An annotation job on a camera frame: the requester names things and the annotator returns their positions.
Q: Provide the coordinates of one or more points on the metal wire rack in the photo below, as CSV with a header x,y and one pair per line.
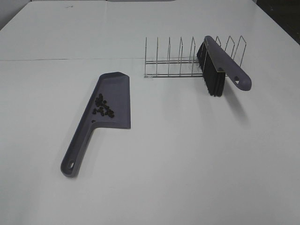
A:
x,y
184,62

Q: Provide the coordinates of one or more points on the purple brush black bristles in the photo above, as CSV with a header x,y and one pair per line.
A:
x,y
216,64

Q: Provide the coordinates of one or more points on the pile of coffee beans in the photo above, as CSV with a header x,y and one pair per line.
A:
x,y
102,107

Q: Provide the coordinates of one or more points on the purple plastic dustpan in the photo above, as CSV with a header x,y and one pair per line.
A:
x,y
115,88

